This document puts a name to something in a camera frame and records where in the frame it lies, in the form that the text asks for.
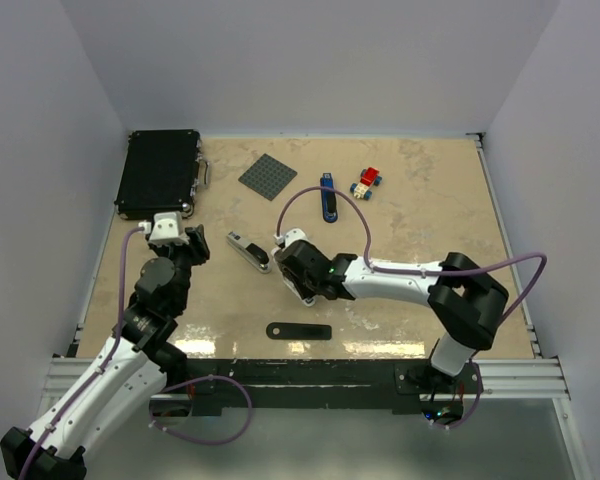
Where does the small white stapler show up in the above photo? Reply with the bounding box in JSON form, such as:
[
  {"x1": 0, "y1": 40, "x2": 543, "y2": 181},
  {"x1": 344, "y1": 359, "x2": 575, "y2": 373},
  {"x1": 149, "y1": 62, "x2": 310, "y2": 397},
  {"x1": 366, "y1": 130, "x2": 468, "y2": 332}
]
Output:
[{"x1": 281, "y1": 269, "x2": 315, "y2": 307}]

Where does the black stapler top cover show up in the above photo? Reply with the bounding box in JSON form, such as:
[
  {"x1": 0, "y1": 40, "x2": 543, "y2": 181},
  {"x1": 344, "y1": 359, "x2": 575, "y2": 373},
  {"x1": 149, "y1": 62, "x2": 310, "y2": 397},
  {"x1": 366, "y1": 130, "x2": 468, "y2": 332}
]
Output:
[{"x1": 266, "y1": 322, "x2": 332, "y2": 341}]

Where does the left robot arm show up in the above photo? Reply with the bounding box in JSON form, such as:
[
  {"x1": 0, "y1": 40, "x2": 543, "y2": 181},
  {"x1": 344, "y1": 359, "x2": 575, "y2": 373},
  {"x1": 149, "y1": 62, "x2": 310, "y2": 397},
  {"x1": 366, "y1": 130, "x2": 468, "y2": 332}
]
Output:
[{"x1": 0, "y1": 213, "x2": 210, "y2": 479}]

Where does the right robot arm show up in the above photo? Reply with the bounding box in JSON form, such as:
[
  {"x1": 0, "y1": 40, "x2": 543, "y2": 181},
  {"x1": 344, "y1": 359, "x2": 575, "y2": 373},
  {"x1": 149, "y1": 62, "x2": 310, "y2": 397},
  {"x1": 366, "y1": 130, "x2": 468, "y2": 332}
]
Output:
[{"x1": 273, "y1": 239, "x2": 509, "y2": 393}]

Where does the grey studded building plate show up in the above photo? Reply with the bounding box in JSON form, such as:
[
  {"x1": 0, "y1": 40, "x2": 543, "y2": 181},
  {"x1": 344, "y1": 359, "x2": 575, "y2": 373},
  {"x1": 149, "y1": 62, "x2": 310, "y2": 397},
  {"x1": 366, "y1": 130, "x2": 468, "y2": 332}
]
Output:
[{"x1": 238, "y1": 154, "x2": 297, "y2": 201}]

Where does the red white toy car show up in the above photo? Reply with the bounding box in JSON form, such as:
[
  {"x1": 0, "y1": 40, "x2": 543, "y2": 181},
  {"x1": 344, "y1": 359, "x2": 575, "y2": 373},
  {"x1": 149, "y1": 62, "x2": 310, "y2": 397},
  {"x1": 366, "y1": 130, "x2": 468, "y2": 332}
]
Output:
[{"x1": 350, "y1": 167, "x2": 382, "y2": 201}]

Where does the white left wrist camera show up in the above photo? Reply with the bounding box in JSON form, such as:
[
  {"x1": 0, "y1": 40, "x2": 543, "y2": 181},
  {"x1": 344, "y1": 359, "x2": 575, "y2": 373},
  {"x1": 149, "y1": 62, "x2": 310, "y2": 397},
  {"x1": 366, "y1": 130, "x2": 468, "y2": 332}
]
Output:
[{"x1": 138, "y1": 212, "x2": 189, "y2": 247}]

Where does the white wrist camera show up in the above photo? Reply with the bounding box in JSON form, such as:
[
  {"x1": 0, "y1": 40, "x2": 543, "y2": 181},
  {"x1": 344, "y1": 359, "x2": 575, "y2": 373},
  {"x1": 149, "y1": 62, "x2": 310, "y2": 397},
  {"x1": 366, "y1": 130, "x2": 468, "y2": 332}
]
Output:
[
  {"x1": 274, "y1": 228, "x2": 308, "y2": 249},
  {"x1": 138, "y1": 212, "x2": 189, "y2": 247}
]

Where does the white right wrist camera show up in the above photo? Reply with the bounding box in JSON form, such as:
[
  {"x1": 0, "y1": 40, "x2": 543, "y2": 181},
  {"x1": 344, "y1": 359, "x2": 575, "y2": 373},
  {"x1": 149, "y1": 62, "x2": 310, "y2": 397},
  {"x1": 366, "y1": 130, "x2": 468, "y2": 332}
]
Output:
[{"x1": 274, "y1": 228, "x2": 308, "y2": 249}]

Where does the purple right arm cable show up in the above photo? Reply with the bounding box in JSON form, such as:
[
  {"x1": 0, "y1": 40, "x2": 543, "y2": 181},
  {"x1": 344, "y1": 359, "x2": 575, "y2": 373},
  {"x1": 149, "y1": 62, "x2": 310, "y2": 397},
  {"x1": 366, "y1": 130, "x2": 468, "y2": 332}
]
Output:
[{"x1": 274, "y1": 186, "x2": 548, "y2": 326}]

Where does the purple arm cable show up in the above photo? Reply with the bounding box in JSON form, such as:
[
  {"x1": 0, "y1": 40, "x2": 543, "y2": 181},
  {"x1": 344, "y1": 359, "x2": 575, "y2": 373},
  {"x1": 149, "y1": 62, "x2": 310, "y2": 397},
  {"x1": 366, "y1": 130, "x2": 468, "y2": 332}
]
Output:
[
  {"x1": 274, "y1": 186, "x2": 548, "y2": 326},
  {"x1": 17, "y1": 227, "x2": 146, "y2": 480}
]

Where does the black case with metal handle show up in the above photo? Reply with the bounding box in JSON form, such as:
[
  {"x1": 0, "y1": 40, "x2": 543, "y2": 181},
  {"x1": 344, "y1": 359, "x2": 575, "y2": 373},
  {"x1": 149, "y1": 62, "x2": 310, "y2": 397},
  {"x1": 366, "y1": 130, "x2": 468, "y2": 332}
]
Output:
[{"x1": 114, "y1": 129, "x2": 210, "y2": 220}]

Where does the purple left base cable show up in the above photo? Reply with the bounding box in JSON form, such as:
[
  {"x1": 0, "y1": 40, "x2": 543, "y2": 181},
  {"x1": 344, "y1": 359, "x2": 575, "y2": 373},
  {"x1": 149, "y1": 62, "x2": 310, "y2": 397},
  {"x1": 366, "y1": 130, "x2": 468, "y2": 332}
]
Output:
[{"x1": 148, "y1": 375, "x2": 254, "y2": 444}]

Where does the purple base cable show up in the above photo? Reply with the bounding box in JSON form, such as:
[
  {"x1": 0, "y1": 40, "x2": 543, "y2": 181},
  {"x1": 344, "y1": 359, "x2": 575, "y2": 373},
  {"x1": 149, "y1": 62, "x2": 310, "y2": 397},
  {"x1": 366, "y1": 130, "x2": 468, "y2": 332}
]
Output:
[
  {"x1": 148, "y1": 375, "x2": 254, "y2": 444},
  {"x1": 427, "y1": 359, "x2": 486, "y2": 431}
]

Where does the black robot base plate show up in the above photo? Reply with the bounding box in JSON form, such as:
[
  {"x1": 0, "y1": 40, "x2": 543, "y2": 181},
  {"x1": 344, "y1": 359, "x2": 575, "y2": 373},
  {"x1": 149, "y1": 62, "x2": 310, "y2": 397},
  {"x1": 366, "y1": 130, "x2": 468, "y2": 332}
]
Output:
[{"x1": 150, "y1": 359, "x2": 483, "y2": 416}]

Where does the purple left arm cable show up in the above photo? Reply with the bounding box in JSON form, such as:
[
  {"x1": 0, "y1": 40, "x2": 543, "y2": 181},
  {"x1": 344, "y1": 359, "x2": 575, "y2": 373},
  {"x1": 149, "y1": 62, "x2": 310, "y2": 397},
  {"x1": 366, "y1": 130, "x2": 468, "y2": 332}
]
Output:
[{"x1": 17, "y1": 227, "x2": 146, "y2": 480}]

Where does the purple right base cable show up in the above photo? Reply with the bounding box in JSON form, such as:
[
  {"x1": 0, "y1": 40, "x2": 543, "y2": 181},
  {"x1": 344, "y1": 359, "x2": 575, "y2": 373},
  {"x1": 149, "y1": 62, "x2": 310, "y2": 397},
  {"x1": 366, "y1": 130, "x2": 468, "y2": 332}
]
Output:
[{"x1": 427, "y1": 359, "x2": 486, "y2": 431}]

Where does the aluminium table edge rail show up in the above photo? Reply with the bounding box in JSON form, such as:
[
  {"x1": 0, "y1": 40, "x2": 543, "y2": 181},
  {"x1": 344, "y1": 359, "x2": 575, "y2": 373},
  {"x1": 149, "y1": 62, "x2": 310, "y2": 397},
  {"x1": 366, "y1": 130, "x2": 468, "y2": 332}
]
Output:
[{"x1": 466, "y1": 133, "x2": 571, "y2": 401}]

